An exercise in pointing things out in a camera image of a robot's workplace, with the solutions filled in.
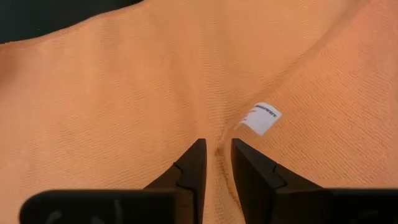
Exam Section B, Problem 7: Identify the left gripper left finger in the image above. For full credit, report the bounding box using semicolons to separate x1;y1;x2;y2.
19;138;208;224

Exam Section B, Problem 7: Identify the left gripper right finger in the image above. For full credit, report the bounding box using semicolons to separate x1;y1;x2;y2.
230;138;398;224

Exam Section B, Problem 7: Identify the orange microfiber towel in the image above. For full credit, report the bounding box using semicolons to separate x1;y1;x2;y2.
0;0;398;224

